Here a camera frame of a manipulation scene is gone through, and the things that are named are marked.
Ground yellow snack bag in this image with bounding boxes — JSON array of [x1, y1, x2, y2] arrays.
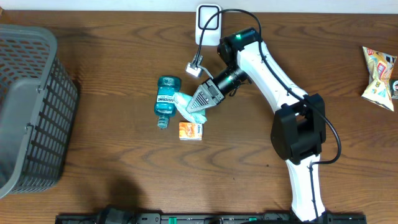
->
[[361, 47, 397, 111]]

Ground grey plastic shopping basket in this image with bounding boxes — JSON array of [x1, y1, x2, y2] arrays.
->
[[1, 24, 79, 197]]

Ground orange tissue pack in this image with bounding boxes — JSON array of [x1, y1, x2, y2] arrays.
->
[[178, 122, 203, 141]]

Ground green round-label packet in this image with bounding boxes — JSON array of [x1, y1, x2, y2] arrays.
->
[[390, 79, 398, 100]]

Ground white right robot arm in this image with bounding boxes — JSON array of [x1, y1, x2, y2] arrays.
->
[[187, 28, 326, 222]]

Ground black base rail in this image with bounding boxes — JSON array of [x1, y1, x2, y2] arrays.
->
[[55, 212, 368, 224]]

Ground light teal small packet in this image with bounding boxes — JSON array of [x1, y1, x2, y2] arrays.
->
[[173, 92, 207, 124]]

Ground teal mouthwash bottle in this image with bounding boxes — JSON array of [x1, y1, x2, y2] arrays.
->
[[154, 76, 181, 129]]

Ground white barcode scanner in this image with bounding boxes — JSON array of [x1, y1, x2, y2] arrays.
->
[[195, 4, 221, 46]]

